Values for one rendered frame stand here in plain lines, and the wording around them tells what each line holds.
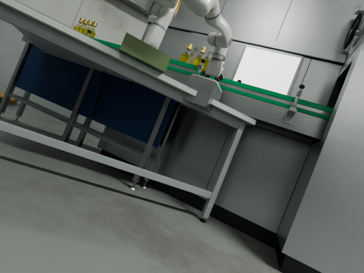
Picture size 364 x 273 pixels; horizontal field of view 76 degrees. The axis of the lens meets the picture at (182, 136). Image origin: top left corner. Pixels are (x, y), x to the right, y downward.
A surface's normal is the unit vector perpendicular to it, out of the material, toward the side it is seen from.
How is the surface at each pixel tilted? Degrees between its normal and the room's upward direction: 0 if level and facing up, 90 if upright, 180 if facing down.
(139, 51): 90
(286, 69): 90
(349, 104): 90
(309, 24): 90
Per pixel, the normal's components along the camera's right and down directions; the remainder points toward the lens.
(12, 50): 0.31, 0.11
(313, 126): -0.32, -0.15
